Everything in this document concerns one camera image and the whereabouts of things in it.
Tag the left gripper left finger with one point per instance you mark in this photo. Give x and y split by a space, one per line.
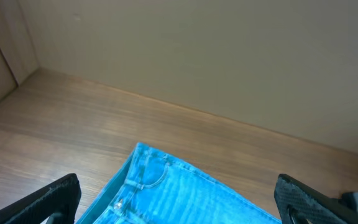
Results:
56 203

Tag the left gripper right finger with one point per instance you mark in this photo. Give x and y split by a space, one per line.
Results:
298 203

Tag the light blue denim jeans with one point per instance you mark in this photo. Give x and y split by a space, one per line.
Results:
153 186

